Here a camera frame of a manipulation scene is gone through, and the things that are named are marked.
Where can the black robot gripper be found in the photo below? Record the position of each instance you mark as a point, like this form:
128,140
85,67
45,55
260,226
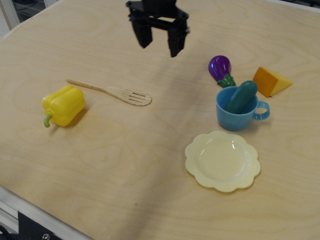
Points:
161,14

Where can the green toy cucumber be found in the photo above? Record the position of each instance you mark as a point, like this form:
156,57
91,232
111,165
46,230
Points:
241,97

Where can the blue plastic cup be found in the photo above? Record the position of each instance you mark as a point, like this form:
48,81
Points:
255,110

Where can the purple toy eggplant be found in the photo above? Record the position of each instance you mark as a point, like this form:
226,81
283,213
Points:
219,68

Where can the wooden slotted spatula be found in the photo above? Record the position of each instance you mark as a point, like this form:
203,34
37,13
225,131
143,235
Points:
129,96

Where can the yellow toy bell pepper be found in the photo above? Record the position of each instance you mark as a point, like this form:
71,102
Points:
62,106

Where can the orange toy cheese wedge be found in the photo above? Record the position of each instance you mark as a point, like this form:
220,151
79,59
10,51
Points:
270,82

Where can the pale yellow scalloped plate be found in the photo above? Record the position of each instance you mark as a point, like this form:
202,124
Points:
222,161

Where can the aluminium table frame rail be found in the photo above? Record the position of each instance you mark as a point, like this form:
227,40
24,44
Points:
11,204

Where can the black corner bracket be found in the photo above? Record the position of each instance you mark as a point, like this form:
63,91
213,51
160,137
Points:
31,230

